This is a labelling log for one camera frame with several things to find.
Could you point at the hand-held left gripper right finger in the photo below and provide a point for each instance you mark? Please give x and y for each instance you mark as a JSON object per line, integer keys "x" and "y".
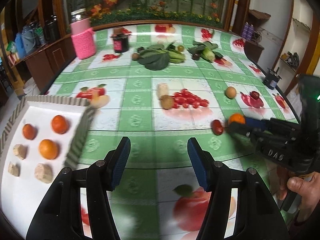
{"x": 197, "y": 162}

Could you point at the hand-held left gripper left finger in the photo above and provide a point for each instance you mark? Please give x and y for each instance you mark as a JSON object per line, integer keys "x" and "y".
{"x": 121, "y": 162}

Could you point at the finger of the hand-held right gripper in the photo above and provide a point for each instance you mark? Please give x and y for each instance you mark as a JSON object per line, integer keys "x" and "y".
{"x": 257, "y": 123}
{"x": 240, "y": 130}

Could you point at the large orange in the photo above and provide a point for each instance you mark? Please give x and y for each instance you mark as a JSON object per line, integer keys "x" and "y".
{"x": 48, "y": 149}

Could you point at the small dark mandarin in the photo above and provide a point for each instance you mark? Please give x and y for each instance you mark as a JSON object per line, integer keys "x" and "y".
{"x": 30, "y": 131}

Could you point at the white tray with zigzag rim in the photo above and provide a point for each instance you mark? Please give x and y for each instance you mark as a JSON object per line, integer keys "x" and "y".
{"x": 37, "y": 112}

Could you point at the person's right hand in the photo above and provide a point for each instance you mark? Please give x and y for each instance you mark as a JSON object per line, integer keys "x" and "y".
{"x": 297, "y": 185}

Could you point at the red jujube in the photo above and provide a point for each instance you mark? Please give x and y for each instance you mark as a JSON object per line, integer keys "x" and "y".
{"x": 255, "y": 95}
{"x": 217, "y": 127}

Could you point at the tan round fruit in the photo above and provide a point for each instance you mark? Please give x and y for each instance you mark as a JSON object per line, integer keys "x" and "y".
{"x": 230, "y": 92}

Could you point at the black electric motor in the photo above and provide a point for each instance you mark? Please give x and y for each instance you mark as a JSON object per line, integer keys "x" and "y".
{"x": 271, "y": 78}

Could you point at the brown longan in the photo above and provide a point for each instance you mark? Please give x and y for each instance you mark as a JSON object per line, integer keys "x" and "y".
{"x": 167, "y": 101}

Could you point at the wooden side cabinet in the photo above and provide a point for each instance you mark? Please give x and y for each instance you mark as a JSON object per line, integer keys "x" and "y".
{"x": 252, "y": 50}

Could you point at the tools on shelf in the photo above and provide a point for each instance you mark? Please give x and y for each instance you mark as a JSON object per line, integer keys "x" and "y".
{"x": 291, "y": 57}

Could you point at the fruit-printed green tablecloth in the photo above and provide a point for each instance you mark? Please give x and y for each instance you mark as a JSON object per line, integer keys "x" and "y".
{"x": 140, "y": 87}

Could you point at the pale ginger piece on table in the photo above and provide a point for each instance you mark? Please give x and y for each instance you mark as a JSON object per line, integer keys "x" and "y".
{"x": 162, "y": 90}

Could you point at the pale green bok choy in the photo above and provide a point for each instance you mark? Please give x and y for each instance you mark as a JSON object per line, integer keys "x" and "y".
{"x": 207, "y": 51}

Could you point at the dark purple plum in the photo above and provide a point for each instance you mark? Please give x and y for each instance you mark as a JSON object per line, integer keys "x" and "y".
{"x": 195, "y": 56}

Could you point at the purple bottle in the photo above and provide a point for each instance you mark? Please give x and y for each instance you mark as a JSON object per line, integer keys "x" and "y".
{"x": 252, "y": 31}
{"x": 246, "y": 30}

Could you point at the small brown fruit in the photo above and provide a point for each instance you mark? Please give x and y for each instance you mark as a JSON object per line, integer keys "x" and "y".
{"x": 135, "y": 56}

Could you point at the dark jar with red label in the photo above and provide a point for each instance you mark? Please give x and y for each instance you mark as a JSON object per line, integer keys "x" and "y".
{"x": 120, "y": 42}

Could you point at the low wooden cabinet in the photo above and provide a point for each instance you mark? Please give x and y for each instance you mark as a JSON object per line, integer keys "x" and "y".
{"x": 50, "y": 60}

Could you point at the pink knit-covered jar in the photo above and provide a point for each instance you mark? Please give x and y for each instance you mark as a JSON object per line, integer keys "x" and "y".
{"x": 82, "y": 42}

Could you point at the artificial flower border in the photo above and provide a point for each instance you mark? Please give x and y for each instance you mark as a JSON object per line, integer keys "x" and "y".
{"x": 150, "y": 15}

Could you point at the dark metal pot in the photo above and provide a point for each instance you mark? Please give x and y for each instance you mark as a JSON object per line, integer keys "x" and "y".
{"x": 51, "y": 31}

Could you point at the grey-blue water jug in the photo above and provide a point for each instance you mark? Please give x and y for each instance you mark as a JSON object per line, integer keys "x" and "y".
{"x": 30, "y": 38}

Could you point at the green packet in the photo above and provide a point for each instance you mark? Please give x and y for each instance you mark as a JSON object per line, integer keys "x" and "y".
{"x": 11, "y": 47}

